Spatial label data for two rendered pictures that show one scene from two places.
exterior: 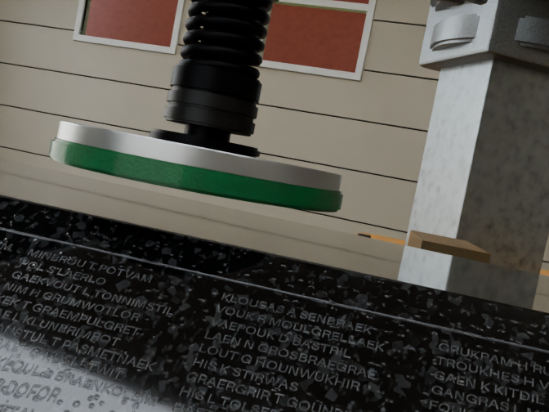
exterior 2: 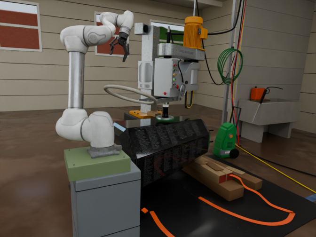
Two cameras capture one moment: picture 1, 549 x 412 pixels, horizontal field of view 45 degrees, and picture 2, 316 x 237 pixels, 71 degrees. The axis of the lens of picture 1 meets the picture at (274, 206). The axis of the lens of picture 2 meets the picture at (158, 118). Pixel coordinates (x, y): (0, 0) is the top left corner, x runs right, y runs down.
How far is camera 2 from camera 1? 2.37 m
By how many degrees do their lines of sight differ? 45
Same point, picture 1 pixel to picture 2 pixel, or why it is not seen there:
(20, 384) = (170, 132)
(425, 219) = (144, 108)
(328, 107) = (33, 61)
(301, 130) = (25, 69)
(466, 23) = (147, 85)
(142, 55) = not seen: outside the picture
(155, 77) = not seen: outside the picture
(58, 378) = (171, 131)
